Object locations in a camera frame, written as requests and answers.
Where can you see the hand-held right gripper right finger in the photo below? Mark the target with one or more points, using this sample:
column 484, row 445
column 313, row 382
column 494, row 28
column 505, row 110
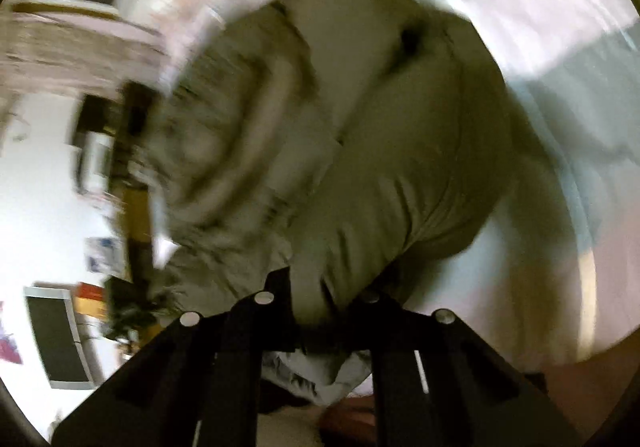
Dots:
column 372, row 327

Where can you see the olive green hooded puffer jacket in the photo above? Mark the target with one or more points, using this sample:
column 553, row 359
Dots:
column 390, row 152

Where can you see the framed photo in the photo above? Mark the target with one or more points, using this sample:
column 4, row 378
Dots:
column 105, row 254

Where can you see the orange box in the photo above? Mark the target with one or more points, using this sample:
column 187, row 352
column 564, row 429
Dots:
column 91, row 298

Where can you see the wooden bed footboard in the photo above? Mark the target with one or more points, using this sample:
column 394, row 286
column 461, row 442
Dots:
column 590, row 392

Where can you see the dark white framed panel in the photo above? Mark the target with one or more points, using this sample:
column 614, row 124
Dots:
column 55, row 337

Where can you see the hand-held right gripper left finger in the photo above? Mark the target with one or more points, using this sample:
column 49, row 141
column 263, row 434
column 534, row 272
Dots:
column 277, row 322

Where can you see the beige floral lace curtain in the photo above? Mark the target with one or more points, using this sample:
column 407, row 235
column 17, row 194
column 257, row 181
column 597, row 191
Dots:
column 60, row 52

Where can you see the light wooden cabinet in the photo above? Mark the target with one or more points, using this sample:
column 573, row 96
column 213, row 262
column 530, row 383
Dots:
column 137, row 217

